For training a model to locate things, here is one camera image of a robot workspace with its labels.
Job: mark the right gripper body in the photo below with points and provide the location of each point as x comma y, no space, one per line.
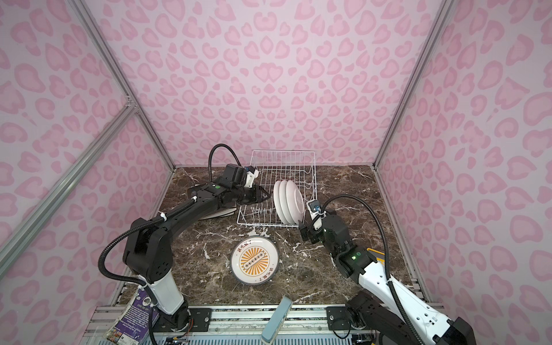
321,236

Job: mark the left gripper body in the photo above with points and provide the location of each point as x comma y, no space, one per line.
245,195

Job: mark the black square plate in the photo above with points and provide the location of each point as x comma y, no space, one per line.
223,212

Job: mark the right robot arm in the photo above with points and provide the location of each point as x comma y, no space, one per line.
384,304

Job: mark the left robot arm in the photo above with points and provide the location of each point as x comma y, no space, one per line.
148,251

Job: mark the grey-blue phone-like device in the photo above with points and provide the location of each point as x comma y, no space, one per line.
270,331

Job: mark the purple booklet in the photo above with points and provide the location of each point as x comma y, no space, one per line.
131,327

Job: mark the white wire dish rack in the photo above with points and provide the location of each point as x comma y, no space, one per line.
278,165

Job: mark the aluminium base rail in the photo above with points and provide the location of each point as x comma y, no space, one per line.
261,324

